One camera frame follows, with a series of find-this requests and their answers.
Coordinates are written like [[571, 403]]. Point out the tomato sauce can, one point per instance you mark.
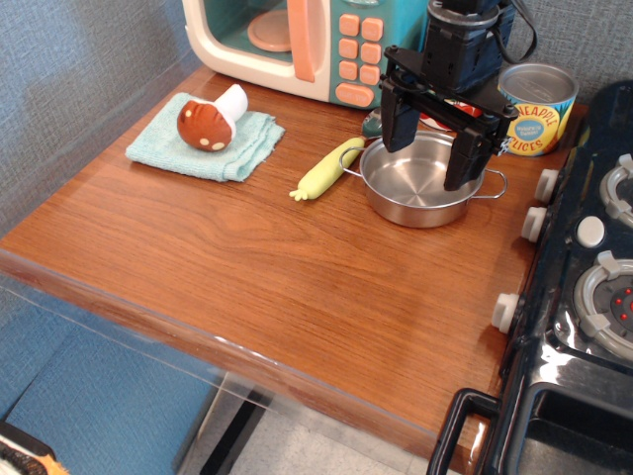
[[462, 106]]

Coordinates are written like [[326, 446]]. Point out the toy microwave oven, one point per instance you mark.
[[331, 51]]

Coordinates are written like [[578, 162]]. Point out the pineapple slices can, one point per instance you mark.
[[543, 95]]

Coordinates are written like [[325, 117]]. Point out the brown toy mushroom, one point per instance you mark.
[[210, 121]]

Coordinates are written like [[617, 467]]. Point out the black toy stove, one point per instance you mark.
[[565, 403]]

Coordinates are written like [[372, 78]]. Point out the yellow toy spoon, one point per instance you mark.
[[327, 171]]

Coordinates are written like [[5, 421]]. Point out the light blue folded cloth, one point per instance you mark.
[[218, 152]]

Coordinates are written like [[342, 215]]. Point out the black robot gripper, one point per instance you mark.
[[463, 47]]

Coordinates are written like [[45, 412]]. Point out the stainless steel pot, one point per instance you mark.
[[407, 187]]

